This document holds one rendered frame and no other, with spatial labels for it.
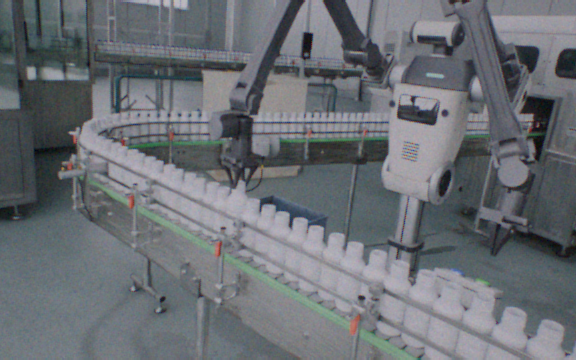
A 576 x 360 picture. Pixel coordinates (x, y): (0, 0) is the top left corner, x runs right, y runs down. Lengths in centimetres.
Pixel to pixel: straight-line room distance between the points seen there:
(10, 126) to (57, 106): 221
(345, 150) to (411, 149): 169
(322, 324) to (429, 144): 72
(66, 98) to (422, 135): 529
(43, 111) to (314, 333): 544
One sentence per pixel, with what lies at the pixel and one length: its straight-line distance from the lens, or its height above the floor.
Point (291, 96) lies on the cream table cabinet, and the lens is 562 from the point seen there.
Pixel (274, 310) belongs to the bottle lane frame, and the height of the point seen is 92.
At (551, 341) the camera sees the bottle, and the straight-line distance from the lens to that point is 98.
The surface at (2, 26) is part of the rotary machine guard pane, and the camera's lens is 416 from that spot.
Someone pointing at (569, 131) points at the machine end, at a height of 108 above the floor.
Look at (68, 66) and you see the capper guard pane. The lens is 639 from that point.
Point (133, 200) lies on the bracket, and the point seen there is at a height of 105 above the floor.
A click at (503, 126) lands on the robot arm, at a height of 146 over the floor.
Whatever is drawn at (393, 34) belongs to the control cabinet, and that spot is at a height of 183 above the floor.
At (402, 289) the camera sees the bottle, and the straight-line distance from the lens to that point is 105.
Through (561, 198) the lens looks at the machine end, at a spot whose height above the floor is 51.
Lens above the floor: 160
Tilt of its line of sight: 17 degrees down
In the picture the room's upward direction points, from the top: 5 degrees clockwise
